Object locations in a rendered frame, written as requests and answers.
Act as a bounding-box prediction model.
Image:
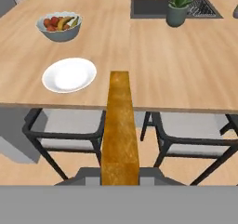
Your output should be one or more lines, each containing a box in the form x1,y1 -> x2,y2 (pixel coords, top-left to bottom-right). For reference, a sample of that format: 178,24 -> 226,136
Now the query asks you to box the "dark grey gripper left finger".
54,166 -> 103,187

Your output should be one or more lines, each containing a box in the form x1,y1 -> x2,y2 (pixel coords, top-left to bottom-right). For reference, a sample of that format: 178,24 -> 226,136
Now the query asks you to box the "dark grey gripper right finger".
138,167 -> 186,187

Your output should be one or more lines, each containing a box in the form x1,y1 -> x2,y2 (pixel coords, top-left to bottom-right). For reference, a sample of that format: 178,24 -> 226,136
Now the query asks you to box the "white round plate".
41,57 -> 98,95

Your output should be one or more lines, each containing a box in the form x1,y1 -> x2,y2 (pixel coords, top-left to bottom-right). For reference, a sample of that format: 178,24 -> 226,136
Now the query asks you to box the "black stool with grey seat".
21,107 -> 107,181
139,111 -> 238,186

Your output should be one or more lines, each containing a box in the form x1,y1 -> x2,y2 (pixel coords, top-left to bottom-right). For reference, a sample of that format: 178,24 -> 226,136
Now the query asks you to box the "grey bowl of fruit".
35,11 -> 84,43

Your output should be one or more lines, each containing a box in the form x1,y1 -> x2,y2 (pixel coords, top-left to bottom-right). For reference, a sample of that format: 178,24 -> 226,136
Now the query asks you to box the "dark grey sink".
129,0 -> 224,20

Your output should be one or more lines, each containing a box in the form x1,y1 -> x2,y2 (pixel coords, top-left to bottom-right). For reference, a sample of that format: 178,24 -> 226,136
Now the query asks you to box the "green plant in grey pot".
165,0 -> 200,28

